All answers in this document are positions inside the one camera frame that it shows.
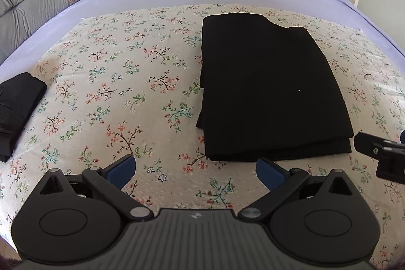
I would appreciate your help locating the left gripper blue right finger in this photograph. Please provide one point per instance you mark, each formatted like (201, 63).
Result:
(270, 174)

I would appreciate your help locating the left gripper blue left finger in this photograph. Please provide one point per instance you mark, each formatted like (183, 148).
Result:
(120, 172)

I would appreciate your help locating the black pants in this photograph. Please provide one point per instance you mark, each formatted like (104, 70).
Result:
(268, 92)

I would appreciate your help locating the floral bed cloth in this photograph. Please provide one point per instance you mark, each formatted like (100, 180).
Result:
(129, 83)

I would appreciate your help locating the purple bed sheet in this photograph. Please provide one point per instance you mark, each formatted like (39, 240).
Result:
(338, 11)

